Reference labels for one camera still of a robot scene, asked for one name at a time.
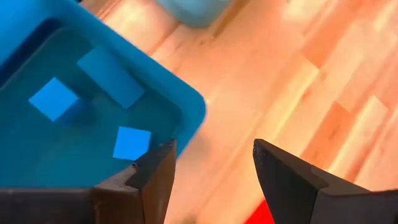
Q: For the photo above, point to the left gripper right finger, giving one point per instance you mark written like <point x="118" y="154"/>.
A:
<point x="298" y="193"/>

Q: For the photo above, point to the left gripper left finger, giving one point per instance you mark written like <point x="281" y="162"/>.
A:
<point x="140" y="193"/>

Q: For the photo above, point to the red long wooden block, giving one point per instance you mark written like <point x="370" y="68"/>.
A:
<point x="259" y="216"/>

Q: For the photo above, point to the blue wooden cube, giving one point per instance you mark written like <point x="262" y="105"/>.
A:
<point x="132" y="143"/>
<point x="53" y="99"/>

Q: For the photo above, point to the blue long wooden block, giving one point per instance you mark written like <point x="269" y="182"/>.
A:
<point x="110" y="76"/>

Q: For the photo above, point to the blue plastic bin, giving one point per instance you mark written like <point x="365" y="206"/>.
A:
<point x="174" y="102"/>

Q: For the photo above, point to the teal plastic bin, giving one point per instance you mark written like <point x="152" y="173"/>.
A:
<point x="192" y="12"/>

